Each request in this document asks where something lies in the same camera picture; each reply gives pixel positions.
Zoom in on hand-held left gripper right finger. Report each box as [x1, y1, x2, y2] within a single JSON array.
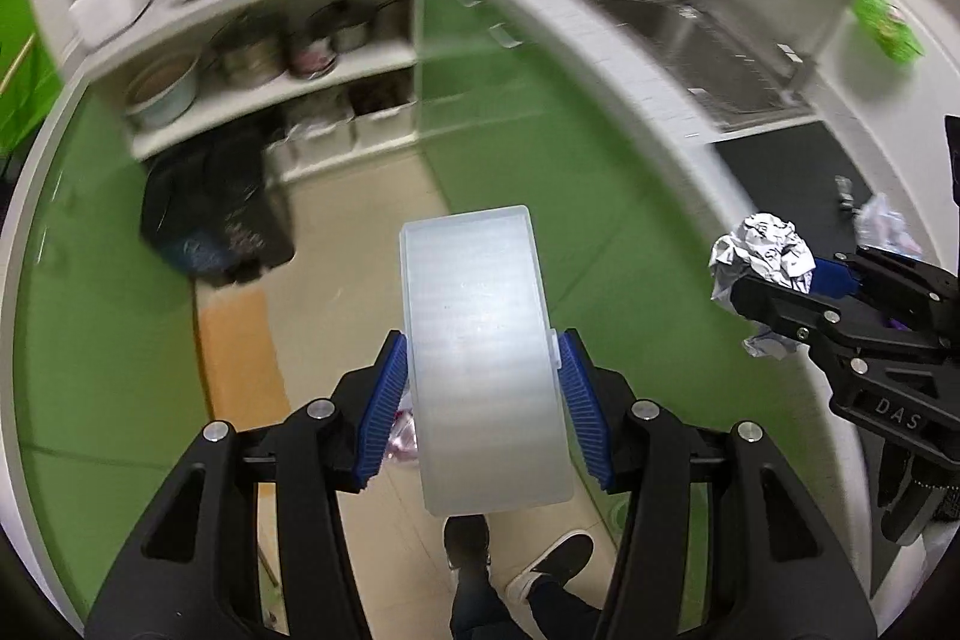
[[559, 329, 878, 640]]

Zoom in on steel pot with lid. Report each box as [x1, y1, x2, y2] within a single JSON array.
[[214, 14, 290, 90], [311, 0, 376, 52]]

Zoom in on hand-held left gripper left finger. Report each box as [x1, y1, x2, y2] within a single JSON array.
[[84, 329, 410, 640]]

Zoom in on translucent plastic box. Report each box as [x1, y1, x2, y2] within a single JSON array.
[[399, 205, 575, 519]]

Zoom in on person's right shoe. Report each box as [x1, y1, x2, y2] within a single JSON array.
[[504, 533, 595, 603]]

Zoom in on paper ball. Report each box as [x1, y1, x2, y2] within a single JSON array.
[[709, 212, 818, 360]]

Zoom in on green plastic basket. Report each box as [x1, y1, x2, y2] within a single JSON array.
[[851, 0, 927, 64]]

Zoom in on slim gooseneck faucet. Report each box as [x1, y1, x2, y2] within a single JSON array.
[[780, 0, 857, 90]]

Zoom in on pale ceramic pot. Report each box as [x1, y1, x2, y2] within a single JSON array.
[[124, 51, 203, 133]]

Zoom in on crumpled clear plastic bag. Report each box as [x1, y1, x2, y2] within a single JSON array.
[[855, 194, 925, 259]]

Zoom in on person's shoe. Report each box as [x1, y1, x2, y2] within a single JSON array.
[[504, 533, 595, 603], [442, 515, 492, 573]]

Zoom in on white storage bin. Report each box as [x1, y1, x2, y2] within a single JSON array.
[[279, 100, 355, 165], [351, 81, 419, 148]]

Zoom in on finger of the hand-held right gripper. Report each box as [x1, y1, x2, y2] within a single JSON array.
[[814, 246, 960, 330], [731, 274, 863, 356]]

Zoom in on black garbage bag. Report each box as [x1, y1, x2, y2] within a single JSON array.
[[140, 131, 296, 290]]

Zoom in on stainless steel sink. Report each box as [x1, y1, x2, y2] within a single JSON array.
[[517, 0, 818, 133]]

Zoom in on person's legs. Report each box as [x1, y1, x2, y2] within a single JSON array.
[[448, 561, 605, 640]]

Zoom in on orange floor mat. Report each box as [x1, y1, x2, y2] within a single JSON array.
[[196, 293, 292, 435]]

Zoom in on person's left shoe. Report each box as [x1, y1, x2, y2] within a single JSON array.
[[442, 515, 492, 573]]

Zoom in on black counter mat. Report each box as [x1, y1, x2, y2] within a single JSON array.
[[712, 119, 960, 281]]

